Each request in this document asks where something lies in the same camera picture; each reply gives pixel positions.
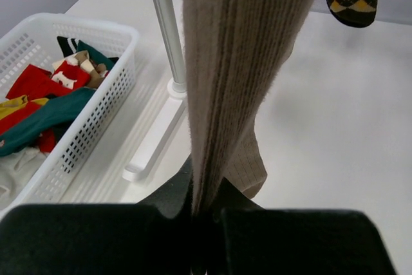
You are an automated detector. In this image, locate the pile of colourful socks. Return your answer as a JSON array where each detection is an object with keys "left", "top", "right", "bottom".
[{"left": 1, "top": 36, "right": 118, "bottom": 200}]

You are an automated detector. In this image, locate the tan ribbed sock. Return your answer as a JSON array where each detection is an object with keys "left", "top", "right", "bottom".
[{"left": 183, "top": 0, "right": 314, "bottom": 216}]

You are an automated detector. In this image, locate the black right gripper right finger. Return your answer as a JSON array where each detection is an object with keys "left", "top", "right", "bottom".
[{"left": 209, "top": 180, "right": 396, "bottom": 274}]

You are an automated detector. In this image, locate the white plastic laundry basket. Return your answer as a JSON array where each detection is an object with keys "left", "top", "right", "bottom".
[{"left": 1, "top": 13, "right": 139, "bottom": 216}]

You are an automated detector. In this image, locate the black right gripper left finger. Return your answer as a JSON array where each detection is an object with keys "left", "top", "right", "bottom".
[{"left": 1, "top": 159, "right": 192, "bottom": 274}]

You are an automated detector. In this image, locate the silver rack upright pole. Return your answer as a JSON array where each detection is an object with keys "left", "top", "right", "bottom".
[{"left": 153, "top": 0, "right": 186, "bottom": 93}]

